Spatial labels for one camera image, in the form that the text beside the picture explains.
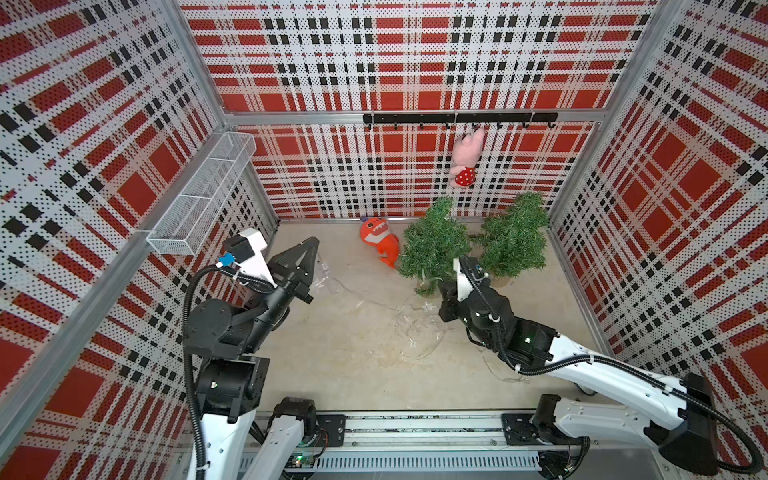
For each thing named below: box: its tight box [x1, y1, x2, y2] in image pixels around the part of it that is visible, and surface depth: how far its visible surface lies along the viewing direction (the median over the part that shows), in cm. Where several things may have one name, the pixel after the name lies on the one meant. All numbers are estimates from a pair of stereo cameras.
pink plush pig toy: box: [450, 128, 485, 188], surface depth 96 cm
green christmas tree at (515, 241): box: [482, 192, 550, 279], surface depth 84 cm
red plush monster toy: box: [359, 217, 400, 269], surface depth 110 cm
